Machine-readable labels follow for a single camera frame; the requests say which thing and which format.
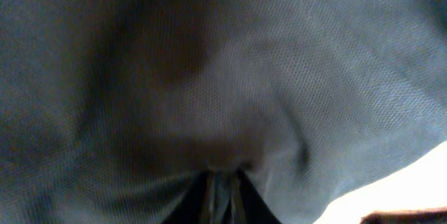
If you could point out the black t-shirt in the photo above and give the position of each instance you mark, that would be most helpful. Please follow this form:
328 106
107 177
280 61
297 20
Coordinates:
110 109

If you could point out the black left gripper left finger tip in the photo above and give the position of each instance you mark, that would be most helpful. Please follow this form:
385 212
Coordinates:
193 208

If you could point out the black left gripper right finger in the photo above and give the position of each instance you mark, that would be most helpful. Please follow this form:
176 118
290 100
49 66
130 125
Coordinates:
246 206

